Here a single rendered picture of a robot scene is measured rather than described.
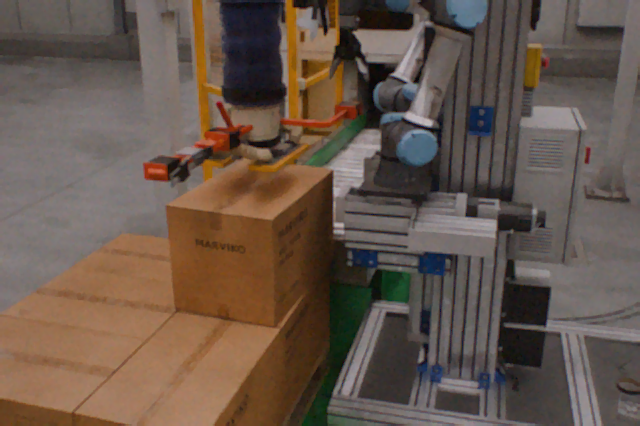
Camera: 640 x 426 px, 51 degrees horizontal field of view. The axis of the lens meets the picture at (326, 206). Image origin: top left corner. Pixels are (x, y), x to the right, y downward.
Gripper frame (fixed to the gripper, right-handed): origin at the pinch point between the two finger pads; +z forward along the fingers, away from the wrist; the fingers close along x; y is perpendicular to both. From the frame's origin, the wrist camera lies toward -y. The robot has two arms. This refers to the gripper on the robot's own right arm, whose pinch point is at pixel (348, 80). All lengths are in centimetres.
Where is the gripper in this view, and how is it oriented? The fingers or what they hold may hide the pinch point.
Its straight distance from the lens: 261.1
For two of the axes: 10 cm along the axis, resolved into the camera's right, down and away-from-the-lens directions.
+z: 0.0, 9.4, 3.5
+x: 9.5, 1.1, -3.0
